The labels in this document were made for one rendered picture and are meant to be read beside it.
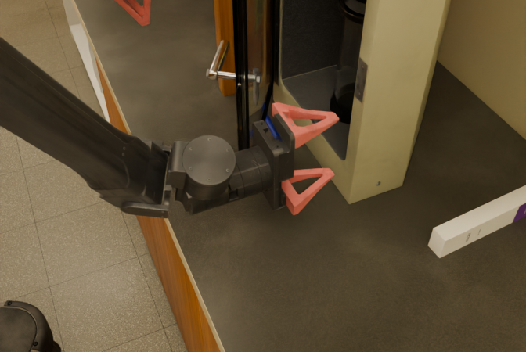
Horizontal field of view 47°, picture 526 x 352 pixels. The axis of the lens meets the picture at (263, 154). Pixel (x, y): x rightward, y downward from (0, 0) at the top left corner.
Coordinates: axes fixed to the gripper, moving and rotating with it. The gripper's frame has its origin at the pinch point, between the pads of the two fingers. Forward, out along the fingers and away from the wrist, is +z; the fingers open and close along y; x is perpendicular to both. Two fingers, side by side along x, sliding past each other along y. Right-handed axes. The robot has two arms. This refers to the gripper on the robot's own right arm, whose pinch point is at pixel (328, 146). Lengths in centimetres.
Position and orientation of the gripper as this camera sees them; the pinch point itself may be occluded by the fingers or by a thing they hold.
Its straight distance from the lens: 78.3
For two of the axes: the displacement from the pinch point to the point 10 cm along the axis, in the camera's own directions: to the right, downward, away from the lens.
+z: 9.2, -2.8, 2.8
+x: -4.0, -6.2, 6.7
